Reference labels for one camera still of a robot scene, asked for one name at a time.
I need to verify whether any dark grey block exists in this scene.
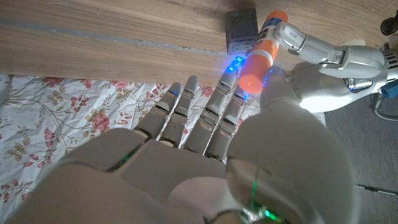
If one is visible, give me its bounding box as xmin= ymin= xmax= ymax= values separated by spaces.
xmin=225 ymin=7 xmax=261 ymax=56

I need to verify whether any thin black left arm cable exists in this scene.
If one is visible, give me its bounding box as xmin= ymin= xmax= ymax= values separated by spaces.
xmin=369 ymin=93 xmax=398 ymax=121

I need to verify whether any orange glue stick cap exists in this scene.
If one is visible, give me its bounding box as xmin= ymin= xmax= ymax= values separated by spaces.
xmin=238 ymin=57 xmax=275 ymax=94

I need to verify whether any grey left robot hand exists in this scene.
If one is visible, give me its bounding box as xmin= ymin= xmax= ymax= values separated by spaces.
xmin=273 ymin=21 xmax=390 ymax=114

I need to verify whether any orange and white glue stick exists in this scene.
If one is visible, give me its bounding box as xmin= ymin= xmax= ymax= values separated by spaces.
xmin=248 ymin=10 xmax=289 ymax=62

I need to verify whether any floral backdrop sheet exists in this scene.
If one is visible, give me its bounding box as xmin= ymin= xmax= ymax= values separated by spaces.
xmin=0 ymin=73 xmax=326 ymax=218

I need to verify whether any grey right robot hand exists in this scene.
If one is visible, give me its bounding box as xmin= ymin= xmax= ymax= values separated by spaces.
xmin=4 ymin=65 xmax=360 ymax=224

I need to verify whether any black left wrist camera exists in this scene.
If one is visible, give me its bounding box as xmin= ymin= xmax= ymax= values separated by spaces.
xmin=380 ymin=17 xmax=398 ymax=37

